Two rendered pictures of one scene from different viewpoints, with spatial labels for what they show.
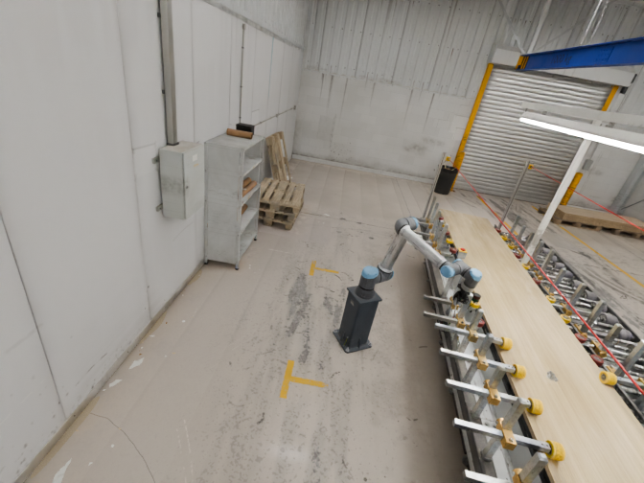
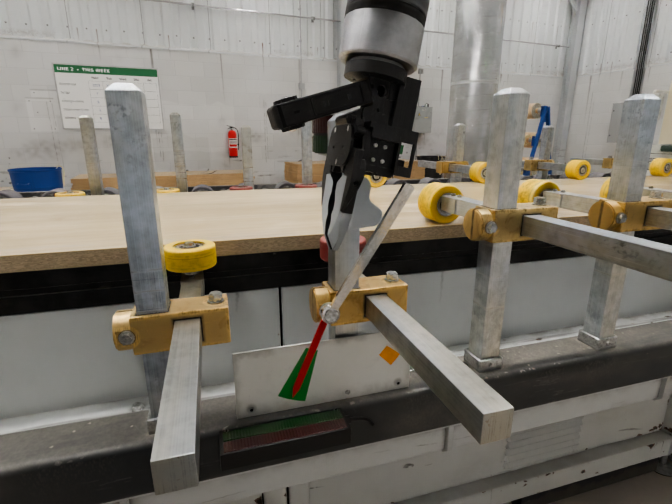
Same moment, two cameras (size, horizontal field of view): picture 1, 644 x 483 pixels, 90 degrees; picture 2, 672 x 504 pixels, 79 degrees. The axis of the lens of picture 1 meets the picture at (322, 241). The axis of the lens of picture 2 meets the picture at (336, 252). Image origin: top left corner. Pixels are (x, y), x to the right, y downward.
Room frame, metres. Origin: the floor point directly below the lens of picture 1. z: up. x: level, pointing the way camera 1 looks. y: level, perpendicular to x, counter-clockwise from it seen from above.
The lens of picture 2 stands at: (2.34, -0.69, 1.07)
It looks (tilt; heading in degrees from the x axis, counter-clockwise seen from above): 16 degrees down; 247
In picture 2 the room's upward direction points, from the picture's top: straight up
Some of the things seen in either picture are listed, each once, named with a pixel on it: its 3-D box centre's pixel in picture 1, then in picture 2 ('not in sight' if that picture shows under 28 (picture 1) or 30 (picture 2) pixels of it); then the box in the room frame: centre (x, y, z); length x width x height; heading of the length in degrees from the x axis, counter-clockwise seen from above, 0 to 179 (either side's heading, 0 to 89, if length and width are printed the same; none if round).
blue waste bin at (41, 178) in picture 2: not in sight; (41, 195); (3.75, -6.81, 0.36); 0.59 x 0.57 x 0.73; 89
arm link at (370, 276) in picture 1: (369, 277); not in sight; (2.60, -0.50, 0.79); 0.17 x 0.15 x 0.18; 129
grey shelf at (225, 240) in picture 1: (235, 199); not in sight; (3.92, 1.21, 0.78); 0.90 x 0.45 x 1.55; 179
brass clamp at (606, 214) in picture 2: (480, 358); (630, 213); (1.60, -1.13, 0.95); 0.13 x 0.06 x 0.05; 174
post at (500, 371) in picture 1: (486, 396); not in sight; (1.37, -1.11, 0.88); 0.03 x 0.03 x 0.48; 84
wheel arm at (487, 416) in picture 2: (450, 320); (388, 319); (2.09, -1.11, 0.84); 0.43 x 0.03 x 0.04; 84
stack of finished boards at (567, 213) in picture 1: (600, 218); not in sight; (8.36, -7.01, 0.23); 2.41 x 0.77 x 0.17; 91
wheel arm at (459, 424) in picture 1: (504, 435); not in sight; (1.08, -1.07, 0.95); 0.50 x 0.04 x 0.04; 84
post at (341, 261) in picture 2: (459, 317); (343, 290); (2.12, -1.19, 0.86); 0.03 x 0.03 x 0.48; 84
